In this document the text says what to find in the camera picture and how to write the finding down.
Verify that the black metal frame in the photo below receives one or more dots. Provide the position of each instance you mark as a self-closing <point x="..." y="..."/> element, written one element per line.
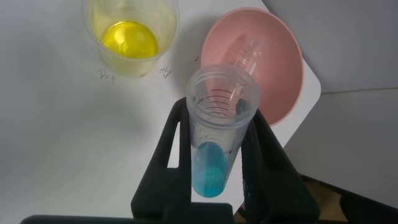
<point x="367" y="208"/>

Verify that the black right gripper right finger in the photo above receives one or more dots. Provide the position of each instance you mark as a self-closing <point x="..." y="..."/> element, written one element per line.
<point x="270" y="180"/>

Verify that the clear glass beaker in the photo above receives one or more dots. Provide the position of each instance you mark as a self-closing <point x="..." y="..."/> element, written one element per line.
<point x="130" y="40"/>

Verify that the test tube with blue pigment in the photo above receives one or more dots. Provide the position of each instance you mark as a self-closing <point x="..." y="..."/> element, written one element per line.
<point x="210" y="168"/>

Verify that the pink bowl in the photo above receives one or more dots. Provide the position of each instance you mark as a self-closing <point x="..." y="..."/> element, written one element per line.
<point x="280" y="81"/>

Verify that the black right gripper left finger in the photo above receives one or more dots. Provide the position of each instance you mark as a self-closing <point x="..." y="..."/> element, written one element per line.
<point x="164" y="180"/>

